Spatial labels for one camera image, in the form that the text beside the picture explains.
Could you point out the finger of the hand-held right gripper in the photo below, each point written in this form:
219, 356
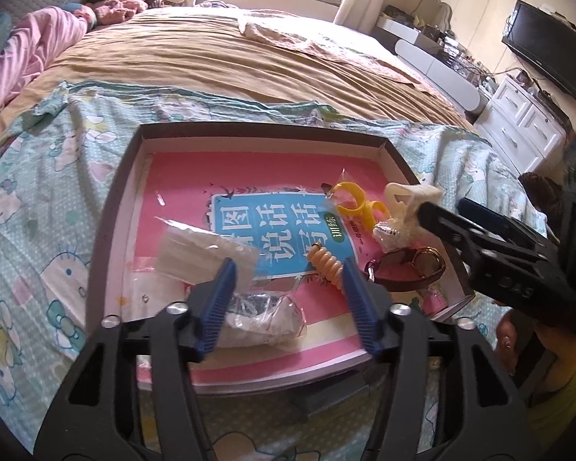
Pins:
441, 221
482, 213

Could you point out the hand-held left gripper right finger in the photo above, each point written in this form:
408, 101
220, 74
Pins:
362, 307

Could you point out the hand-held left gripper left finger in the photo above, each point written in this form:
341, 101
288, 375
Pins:
216, 307

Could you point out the cream hair claw clip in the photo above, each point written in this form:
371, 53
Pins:
403, 199

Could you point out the beige packet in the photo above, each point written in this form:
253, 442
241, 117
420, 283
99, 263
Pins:
264, 319

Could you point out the white box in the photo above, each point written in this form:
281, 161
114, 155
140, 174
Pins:
197, 257

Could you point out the dark shallow cardboard box tray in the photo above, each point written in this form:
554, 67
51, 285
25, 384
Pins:
120, 192

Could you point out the person's right hand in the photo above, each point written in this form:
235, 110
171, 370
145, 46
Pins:
509, 345

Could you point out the brown furry object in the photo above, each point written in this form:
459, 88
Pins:
540, 192

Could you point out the small clear zip bag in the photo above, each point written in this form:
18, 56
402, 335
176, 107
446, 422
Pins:
149, 288

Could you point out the white drawer dresser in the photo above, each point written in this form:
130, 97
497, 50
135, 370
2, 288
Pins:
518, 120

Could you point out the pink book with blue label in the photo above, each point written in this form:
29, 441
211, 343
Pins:
182, 187

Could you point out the yellow-green garment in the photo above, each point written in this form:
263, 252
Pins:
564, 394

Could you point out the white low cabinet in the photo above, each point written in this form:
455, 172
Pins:
432, 65

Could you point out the black flat television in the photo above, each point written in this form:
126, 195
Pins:
545, 48

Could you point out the light blue cartoon cat blanket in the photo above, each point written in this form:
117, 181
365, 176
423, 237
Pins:
38, 201

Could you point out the white framed mirror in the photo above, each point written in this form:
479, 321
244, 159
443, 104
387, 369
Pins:
434, 12

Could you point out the pale floral cloth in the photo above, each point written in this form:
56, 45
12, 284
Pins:
317, 45

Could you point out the tan bed sheet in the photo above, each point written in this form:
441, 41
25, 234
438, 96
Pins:
173, 53

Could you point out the pink quilt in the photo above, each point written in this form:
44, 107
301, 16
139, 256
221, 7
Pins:
24, 53

